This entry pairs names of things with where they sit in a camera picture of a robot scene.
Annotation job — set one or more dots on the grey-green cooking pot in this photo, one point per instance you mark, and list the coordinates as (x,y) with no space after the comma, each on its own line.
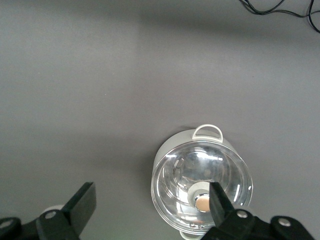
(170,145)

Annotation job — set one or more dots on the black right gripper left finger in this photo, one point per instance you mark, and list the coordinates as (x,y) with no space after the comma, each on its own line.
(75,207)

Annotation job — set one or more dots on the glass lid with copper knob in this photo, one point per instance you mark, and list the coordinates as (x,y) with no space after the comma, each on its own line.
(180,200)

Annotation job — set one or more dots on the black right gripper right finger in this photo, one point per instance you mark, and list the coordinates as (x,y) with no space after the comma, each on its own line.
(220,207)

